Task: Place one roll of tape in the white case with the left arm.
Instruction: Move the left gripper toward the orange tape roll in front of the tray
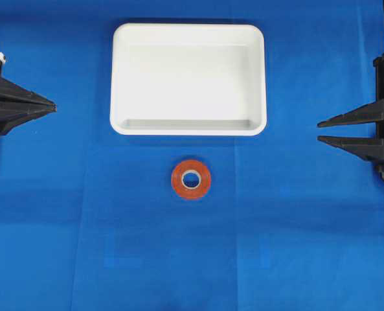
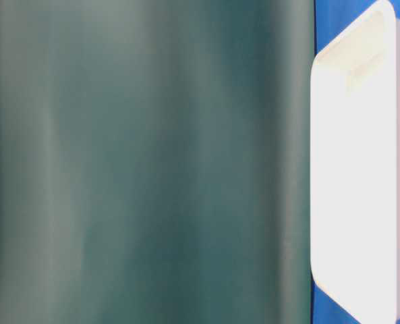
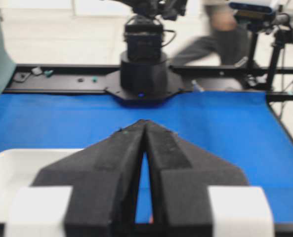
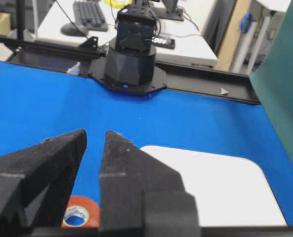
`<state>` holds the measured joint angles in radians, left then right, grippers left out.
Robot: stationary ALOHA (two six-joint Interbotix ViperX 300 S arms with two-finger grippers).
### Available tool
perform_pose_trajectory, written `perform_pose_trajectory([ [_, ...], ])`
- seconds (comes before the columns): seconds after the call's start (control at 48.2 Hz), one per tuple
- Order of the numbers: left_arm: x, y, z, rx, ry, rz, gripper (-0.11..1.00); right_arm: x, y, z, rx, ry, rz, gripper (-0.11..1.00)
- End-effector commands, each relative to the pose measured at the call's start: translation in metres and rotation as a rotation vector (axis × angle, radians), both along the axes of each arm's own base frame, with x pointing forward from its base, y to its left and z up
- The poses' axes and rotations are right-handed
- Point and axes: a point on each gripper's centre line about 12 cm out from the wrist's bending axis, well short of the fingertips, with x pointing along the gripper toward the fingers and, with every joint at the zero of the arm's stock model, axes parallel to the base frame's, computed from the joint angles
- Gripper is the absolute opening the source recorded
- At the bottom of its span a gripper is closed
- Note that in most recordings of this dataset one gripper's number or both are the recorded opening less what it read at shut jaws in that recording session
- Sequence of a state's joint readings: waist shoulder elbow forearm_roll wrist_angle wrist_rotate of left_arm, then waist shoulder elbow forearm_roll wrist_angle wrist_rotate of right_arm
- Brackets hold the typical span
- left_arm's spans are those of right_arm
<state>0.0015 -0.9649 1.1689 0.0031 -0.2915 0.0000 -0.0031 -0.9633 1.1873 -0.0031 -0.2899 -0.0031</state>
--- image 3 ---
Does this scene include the blue table mat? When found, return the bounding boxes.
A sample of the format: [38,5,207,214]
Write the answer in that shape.
[0,92,293,223]

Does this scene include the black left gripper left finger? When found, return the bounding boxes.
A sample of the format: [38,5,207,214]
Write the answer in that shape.
[5,120,146,237]

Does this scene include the blue and white camera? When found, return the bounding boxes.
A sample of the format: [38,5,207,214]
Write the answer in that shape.
[228,0,280,32]

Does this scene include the black camera stand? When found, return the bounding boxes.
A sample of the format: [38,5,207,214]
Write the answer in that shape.
[245,13,293,92]

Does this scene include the white plastic case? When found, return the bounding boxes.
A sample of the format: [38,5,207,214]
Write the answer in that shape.
[0,149,78,226]

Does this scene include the black metal table frame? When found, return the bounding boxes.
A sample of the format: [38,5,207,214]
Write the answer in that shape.
[4,65,293,102]

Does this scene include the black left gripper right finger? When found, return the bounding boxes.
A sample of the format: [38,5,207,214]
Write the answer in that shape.
[145,121,274,237]

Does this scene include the person in grey trousers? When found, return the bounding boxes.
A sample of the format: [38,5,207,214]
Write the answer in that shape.
[170,0,250,66]

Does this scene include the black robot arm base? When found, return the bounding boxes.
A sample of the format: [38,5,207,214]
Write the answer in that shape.
[105,0,187,102]

